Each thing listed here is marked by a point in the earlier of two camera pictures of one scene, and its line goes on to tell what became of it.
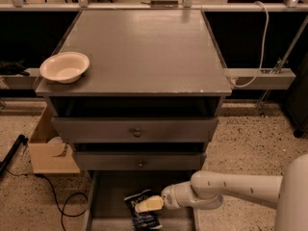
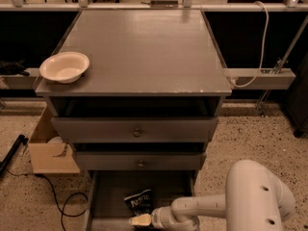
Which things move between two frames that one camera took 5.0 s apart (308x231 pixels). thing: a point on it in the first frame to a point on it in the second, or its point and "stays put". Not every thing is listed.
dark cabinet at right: [295, 101] stays put
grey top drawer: [137, 129] stays put
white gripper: [168, 196] to [159, 218]
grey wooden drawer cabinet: [151, 96] stays put
